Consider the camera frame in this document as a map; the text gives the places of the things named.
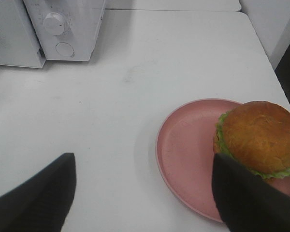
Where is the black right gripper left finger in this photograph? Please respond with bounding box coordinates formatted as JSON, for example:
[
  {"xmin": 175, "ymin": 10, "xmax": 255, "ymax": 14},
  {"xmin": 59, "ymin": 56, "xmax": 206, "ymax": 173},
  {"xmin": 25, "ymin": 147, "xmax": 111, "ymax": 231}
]
[{"xmin": 0, "ymin": 153, "xmax": 76, "ymax": 232}]

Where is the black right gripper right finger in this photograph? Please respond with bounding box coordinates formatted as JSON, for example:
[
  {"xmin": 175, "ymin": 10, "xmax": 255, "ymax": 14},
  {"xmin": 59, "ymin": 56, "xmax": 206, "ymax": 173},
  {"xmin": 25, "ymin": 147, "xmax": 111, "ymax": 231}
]
[{"xmin": 211, "ymin": 153, "xmax": 290, "ymax": 232}]

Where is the toy hamburger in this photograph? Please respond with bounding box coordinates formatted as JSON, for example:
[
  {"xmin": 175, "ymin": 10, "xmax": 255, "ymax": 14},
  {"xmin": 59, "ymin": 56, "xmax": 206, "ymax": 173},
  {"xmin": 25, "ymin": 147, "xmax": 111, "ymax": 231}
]
[{"xmin": 213, "ymin": 101, "xmax": 290, "ymax": 180}]

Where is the pink round plate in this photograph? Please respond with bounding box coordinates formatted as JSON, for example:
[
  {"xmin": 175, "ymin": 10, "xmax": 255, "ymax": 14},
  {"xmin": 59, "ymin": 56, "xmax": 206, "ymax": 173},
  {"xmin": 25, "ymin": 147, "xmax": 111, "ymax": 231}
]
[{"xmin": 156, "ymin": 98, "xmax": 290, "ymax": 223}]

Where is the white round door button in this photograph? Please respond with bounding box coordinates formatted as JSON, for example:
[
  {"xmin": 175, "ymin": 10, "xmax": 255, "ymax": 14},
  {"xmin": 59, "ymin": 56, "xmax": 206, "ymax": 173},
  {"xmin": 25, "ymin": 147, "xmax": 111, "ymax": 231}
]
[{"xmin": 56, "ymin": 43, "xmax": 74, "ymax": 57}]

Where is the white microwave door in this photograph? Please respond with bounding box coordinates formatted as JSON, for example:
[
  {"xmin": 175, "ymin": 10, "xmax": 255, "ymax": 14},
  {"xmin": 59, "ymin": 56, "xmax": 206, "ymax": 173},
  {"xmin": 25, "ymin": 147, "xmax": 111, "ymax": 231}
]
[{"xmin": 0, "ymin": 0, "xmax": 46, "ymax": 68}]

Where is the white microwave knob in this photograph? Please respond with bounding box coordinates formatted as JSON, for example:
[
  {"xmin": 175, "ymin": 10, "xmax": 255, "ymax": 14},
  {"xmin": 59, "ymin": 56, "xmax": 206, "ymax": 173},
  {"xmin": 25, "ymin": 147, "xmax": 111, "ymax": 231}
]
[{"xmin": 43, "ymin": 12, "xmax": 66, "ymax": 36}]

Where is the white microwave oven body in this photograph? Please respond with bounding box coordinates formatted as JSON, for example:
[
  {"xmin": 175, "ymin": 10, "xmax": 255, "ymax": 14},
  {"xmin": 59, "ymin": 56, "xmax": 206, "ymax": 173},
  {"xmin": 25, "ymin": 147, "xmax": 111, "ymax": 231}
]
[{"xmin": 24, "ymin": 0, "xmax": 106, "ymax": 61}]

